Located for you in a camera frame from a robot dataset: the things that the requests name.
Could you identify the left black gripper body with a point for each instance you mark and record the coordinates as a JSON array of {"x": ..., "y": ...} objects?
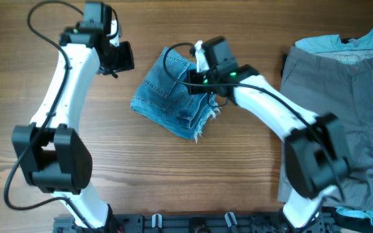
[{"x": 121, "y": 59}]

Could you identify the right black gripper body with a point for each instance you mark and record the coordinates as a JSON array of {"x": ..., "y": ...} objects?
[{"x": 209, "y": 77}]

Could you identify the blue denim jeans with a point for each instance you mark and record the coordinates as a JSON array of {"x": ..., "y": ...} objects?
[{"x": 168, "y": 103}]

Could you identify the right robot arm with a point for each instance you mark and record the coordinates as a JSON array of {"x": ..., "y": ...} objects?
[{"x": 316, "y": 155}]

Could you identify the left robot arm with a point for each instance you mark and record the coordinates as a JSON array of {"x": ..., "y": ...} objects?
[{"x": 49, "y": 151}]

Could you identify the grey shorts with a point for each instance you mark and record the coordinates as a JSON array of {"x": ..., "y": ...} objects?
[{"x": 324, "y": 85}]

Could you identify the light blue shirt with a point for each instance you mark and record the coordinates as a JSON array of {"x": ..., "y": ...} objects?
[{"x": 348, "y": 51}]

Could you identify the black mounting rail base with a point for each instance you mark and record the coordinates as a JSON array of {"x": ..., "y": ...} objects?
[{"x": 245, "y": 223}]

